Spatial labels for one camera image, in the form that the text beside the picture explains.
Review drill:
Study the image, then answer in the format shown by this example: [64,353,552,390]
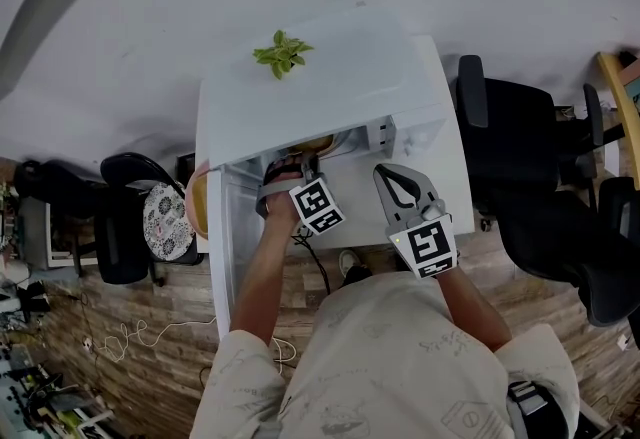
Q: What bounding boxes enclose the yellow food container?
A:
[289,133,336,161]

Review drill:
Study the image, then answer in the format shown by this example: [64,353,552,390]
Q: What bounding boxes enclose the black folding chair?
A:
[99,151,205,287]

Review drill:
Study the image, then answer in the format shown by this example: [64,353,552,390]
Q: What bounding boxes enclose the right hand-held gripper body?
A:
[383,199,461,281]

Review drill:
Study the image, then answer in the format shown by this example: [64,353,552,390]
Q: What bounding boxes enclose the white microwave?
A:
[204,6,450,341]

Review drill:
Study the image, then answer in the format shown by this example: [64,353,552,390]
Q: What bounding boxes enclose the yellow wooden board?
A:
[596,51,640,189]

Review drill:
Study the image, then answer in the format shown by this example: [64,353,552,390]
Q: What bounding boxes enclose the person's white left shoe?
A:
[338,248,363,279]

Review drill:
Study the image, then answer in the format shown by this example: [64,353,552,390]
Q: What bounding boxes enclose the person's cream printed shirt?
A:
[189,271,582,439]

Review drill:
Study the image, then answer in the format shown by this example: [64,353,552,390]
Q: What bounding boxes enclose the person's left hand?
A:
[263,155,303,232]

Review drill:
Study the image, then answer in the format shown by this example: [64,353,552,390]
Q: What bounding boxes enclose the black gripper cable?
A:
[291,230,332,297]

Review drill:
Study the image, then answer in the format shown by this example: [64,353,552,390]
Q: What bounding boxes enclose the small potted green plant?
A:
[251,29,316,81]

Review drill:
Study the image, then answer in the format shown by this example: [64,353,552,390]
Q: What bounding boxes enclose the grey-backed office chair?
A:
[493,176,640,329]

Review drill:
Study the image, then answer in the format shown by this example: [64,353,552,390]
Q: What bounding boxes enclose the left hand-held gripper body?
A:
[255,154,347,237]

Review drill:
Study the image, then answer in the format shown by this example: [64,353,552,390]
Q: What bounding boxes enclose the white looped cord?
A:
[271,335,297,369]

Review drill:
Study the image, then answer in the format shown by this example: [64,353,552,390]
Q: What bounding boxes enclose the coiled white cable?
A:
[101,316,220,364]

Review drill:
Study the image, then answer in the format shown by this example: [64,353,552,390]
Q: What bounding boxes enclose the pink round stool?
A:
[184,158,212,242]

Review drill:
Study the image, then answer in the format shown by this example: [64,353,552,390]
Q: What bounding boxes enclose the white table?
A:
[194,33,477,254]

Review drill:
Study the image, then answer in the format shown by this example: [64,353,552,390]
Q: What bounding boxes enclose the person's black trousers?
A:
[342,264,375,289]

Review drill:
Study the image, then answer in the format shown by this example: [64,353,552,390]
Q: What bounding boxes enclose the person's right forearm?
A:
[436,266,514,354]

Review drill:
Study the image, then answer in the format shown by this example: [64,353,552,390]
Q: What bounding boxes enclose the black strap with buckle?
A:
[506,378,552,422]

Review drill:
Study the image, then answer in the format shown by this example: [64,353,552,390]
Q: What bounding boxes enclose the black office chair with armrests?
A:
[456,53,605,229]

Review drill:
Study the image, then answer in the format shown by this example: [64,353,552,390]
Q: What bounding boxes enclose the person's left forearm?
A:
[228,222,302,354]

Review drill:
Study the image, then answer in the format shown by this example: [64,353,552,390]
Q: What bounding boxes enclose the tall black high-back chair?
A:
[13,158,109,228]

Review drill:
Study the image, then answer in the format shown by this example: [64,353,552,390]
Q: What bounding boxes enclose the floral patterned seat cushion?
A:
[142,180,197,263]

